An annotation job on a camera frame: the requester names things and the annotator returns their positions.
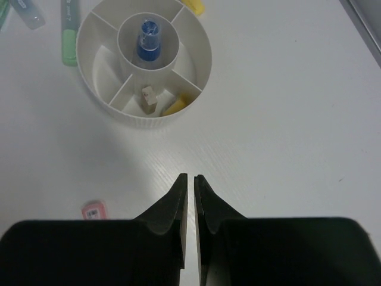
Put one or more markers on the green highlighter pen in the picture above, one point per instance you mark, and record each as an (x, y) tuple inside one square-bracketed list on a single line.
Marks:
[(70, 22)]

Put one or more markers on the translucent green stapler case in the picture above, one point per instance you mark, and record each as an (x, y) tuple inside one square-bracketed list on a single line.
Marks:
[(4, 10)]

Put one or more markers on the yellow highlighter pen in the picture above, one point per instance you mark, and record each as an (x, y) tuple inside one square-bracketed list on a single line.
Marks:
[(196, 6)]

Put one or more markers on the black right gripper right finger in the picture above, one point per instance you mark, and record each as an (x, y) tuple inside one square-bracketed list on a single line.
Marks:
[(237, 250)]

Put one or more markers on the white round divided organizer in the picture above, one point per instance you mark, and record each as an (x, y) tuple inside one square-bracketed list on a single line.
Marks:
[(106, 49)]

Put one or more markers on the light blue eraser case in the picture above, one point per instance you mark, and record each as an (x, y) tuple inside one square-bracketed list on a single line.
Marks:
[(29, 13)]

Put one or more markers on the aluminium table frame rail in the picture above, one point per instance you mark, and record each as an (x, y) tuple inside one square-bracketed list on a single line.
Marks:
[(368, 14)]

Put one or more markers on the pink highlighter pen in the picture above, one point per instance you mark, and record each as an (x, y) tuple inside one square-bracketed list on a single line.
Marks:
[(94, 210)]

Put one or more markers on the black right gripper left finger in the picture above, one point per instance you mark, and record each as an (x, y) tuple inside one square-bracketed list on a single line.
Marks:
[(146, 250)]

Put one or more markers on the small beige eraser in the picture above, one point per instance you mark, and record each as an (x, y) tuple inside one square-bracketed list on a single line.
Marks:
[(148, 100)]

